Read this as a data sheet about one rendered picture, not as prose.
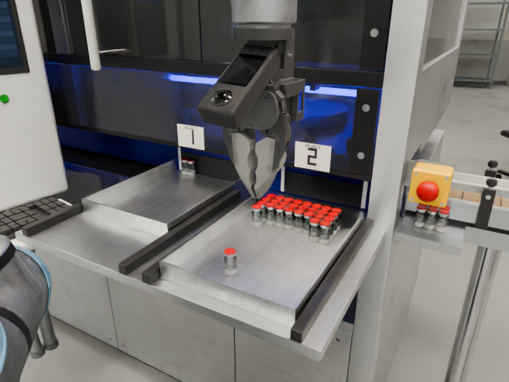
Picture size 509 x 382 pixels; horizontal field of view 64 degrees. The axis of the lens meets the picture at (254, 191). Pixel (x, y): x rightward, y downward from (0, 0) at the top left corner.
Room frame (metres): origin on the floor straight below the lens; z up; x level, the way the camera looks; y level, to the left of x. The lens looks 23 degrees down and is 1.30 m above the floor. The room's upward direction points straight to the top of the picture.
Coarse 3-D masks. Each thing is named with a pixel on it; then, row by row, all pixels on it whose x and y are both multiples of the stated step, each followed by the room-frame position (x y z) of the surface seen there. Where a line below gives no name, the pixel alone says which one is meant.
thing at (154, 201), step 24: (168, 168) 1.13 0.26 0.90; (120, 192) 0.97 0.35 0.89; (144, 192) 0.99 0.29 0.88; (168, 192) 0.99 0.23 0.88; (192, 192) 0.99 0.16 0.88; (216, 192) 0.99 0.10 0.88; (96, 216) 0.85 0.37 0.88; (120, 216) 0.81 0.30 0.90; (144, 216) 0.78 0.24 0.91; (168, 216) 0.84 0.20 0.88
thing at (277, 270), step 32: (224, 224) 0.78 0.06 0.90; (192, 256) 0.67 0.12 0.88; (256, 256) 0.67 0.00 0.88; (288, 256) 0.67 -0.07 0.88; (320, 256) 0.67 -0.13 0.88; (192, 288) 0.57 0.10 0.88; (224, 288) 0.54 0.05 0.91; (256, 288) 0.57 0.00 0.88; (288, 288) 0.57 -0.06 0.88; (288, 320) 0.48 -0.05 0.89
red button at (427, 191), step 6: (420, 186) 0.72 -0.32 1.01; (426, 186) 0.72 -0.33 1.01; (432, 186) 0.71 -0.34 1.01; (438, 186) 0.72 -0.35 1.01; (420, 192) 0.72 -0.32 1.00; (426, 192) 0.71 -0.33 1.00; (432, 192) 0.71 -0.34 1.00; (438, 192) 0.71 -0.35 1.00; (420, 198) 0.72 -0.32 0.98; (426, 198) 0.71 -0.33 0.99; (432, 198) 0.71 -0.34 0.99
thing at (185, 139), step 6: (180, 126) 1.05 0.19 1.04; (186, 126) 1.04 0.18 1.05; (192, 126) 1.03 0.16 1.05; (180, 132) 1.05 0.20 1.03; (186, 132) 1.04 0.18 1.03; (198, 132) 1.02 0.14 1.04; (180, 138) 1.05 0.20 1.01; (186, 138) 1.04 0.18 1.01; (198, 138) 1.02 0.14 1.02; (180, 144) 1.05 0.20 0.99; (186, 144) 1.04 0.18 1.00; (198, 144) 1.02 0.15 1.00; (204, 144) 1.01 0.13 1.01
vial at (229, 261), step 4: (224, 256) 0.62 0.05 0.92; (228, 256) 0.61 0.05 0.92; (232, 256) 0.61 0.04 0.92; (224, 260) 0.61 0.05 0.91; (228, 260) 0.61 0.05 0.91; (232, 260) 0.61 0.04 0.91; (224, 264) 0.61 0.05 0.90; (228, 264) 0.61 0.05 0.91; (232, 264) 0.61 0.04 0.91; (224, 268) 0.61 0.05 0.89; (228, 268) 0.61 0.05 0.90; (232, 268) 0.61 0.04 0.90; (224, 272) 0.62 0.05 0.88; (228, 272) 0.61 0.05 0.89; (232, 272) 0.61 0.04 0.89
